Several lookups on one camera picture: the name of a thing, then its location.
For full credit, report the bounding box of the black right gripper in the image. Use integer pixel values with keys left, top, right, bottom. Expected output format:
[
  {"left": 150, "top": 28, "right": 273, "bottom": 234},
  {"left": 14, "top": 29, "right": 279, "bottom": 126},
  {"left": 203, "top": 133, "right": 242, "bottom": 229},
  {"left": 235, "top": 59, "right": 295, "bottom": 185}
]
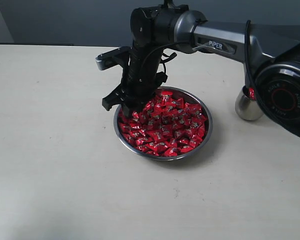
[{"left": 102, "top": 45, "right": 168, "bottom": 118}]

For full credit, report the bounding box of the red candy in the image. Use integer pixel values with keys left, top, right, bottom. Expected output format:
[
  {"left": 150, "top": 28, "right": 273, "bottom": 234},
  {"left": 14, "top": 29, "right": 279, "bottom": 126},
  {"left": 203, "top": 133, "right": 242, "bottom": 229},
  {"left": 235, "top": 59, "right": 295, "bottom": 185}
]
[{"left": 248, "top": 87, "right": 256, "bottom": 101}]

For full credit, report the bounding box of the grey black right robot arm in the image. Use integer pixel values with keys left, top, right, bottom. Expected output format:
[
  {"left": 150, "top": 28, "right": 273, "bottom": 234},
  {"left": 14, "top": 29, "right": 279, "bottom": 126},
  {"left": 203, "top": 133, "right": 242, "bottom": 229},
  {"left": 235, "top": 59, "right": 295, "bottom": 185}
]
[{"left": 96, "top": 0, "right": 300, "bottom": 138}]

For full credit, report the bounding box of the pile of red candies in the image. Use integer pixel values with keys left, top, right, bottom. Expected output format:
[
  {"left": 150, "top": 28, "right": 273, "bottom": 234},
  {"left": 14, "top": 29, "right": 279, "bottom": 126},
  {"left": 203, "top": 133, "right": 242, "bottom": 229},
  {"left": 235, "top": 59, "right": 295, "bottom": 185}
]
[{"left": 117, "top": 90, "right": 207, "bottom": 158}]

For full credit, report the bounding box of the round steel bowl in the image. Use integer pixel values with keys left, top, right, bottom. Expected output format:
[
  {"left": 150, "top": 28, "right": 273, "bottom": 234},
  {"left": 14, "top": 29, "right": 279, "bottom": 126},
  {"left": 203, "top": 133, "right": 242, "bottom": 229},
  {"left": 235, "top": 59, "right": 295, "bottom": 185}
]
[{"left": 113, "top": 86, "right": 214, "bottom": 162}]

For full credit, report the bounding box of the steel cup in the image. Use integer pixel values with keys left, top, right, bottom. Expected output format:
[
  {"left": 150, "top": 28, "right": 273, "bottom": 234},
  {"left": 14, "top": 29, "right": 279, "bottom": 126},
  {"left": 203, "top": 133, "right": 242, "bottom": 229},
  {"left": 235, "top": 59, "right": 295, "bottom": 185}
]
[{"left": 235, "top": 86, "right": 264, "bottom": 121}]

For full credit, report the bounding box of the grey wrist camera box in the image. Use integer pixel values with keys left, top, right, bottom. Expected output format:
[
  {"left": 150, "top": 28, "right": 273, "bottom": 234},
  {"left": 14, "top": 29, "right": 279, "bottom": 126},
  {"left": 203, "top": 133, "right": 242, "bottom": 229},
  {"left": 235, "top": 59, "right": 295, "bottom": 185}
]
[{"left": 95, "top": 46, "right": 131, "bottom": 71}]

